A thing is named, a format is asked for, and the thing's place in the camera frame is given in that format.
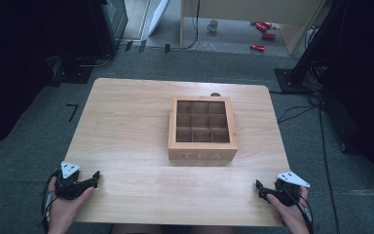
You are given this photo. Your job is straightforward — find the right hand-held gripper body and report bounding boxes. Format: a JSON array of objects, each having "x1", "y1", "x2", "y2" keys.
[{"x1": 274, "y1": 171, "x2": 312, "y2": 208}]

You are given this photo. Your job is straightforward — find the person's right hand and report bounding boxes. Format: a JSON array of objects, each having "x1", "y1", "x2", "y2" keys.
[{"x1": 266, "y1": 186, "x2": 312, "y2": 234}]

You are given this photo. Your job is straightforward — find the black stand base plate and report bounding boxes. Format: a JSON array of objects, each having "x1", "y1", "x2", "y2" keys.
[
  {"x1": 49, "y1": 55, "x2": 94, "y2": 86},
  {"x1": 274, "y1": 66, "x2": 311, "y2": 96}
]

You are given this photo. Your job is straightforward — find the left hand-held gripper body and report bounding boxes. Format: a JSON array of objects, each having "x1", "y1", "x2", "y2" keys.
[{"x1": 55, "y1": 160, "x2": 94, "y2": 201}]

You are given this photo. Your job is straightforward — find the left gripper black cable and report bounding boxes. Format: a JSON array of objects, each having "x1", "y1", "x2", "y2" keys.
[{"x1": 40, "y1": 170, "x2": 61, "y2": 234}]

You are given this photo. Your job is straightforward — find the black curtain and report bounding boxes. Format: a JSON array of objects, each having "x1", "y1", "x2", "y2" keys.
[
  {"x1": 0, "y1": 0, "x2": 105, "y2": 155},
  {"x1": 291, "y1": 0, "x2": 374, "y2": 196}
]

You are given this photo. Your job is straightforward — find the black hanging cable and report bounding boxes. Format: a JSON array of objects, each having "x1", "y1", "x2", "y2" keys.
[{"x1": 168, "y1": 0, "x2": 202, "y2": 51}]

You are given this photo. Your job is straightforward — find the black floor cable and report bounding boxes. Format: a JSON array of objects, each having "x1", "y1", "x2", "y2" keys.
[{"x1": 268, "y1": 61, "x2": 342, "y2": 234}]

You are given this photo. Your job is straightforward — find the black tape corner mark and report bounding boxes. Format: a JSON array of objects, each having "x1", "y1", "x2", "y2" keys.
[{"x1": 65, "y1": 103, "x2": 80, "y2": 123}]

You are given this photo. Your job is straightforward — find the person's left hand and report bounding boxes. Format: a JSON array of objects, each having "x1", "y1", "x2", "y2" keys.
[{"x1": 46, "y1": 176, "x2": 95, "y2": 234}]

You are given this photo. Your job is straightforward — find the wooden tea box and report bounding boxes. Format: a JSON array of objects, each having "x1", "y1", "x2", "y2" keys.
[{"x1": 168, "y1": 95, "x2": 240, "y2": 162}]

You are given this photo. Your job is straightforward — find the grey mug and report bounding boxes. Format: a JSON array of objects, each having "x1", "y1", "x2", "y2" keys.
[{"x1": 206, "y1": 19, "x2": 219, "y2": 33}]

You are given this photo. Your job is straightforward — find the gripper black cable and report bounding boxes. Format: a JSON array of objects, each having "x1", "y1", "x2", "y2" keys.
[
  {"x1": 40, "y1": 170, "x2": 61, "y2": 234},
  {"x1": 281, "y1": 188, "x2": 316, "y2": 234}
]

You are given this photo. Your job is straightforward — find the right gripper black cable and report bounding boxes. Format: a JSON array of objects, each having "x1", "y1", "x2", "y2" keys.
[{"x1": 281, "y1": 188, "x2": 316, "y2": 234}]

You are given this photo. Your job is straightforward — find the black cable loop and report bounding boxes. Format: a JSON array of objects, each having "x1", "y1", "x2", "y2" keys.
[{"x1": 76, "y1": 52, "x2": 115, "y2": 68}]

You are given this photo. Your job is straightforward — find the white board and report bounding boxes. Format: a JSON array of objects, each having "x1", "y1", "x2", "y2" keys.
[{"x1": 147, "y1": 0, "x2": 171, "y2": 38}]

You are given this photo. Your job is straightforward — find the black equipment case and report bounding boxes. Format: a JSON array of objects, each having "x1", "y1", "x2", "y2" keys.
[{"x1": 91, "y1": 0, "x2": 130, "y2": 59}]

